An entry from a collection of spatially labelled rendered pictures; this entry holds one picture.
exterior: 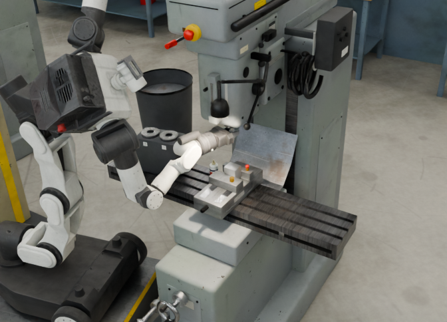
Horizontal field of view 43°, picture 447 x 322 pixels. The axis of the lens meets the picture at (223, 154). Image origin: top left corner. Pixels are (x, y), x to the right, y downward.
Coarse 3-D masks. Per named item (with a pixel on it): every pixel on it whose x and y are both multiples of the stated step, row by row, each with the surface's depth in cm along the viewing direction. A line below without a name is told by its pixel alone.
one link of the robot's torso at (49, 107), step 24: (48, 72) 199; (72, 72) 194; (96, 72) 203; (48, 96) 202; (72, 96) 193; (96, 96) 199; (120, 96) 210; (48, 120) 204; (72, 120) 205; (96, 120) 200
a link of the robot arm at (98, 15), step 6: (84, 6) 209; (84, 12) 209; (90, 12) 209; (96, 12) 209; (102, 12) 211; (96, 18) 209; (102, 18) 212; (102, 24) 213; (102, 36) 216; (96, 42) 213
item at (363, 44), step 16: (48, 0) 776; (64, 0) 773; (80, 0) 770; (112, 0) 766; (128, 0) 764; (144, 0) 739; (368, 0) 532; (384, 0) 592; (128, 16) 710; (144, 16) 703; (368, 16) 546; (384, 16) 600; (384, 32) 611; (368, 48) 591
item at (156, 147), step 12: (144, 132) 271; (156, 132) 271; (168, 132) 271; (144, 144) 269; (156, 144) 267; (168, 144) 264; (144, 156) 273; (156, 156) 271; (168, 156) 268; (180, 156) 271; (144, 168) 277; (156, 168) 274
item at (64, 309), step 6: (66, 306) 248; (60, 312) 245; (66, 312) 244; (72, 312) 244; (78, 312) 245; (54, 318) 248; (60, 318) 246; (66, 318) 245; (72, 318) 244; (78, 318) 243; (84, 318) 245
